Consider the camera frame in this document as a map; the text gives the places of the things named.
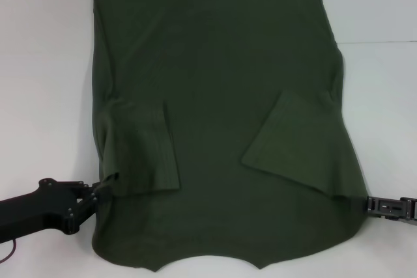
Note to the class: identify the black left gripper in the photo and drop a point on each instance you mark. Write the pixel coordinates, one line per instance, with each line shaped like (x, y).
(39, 206)

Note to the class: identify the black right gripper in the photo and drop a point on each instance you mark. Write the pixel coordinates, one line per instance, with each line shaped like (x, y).
(410, 209)

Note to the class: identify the dark green shirt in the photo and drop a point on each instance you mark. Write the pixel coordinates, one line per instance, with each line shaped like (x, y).
(211, 63)

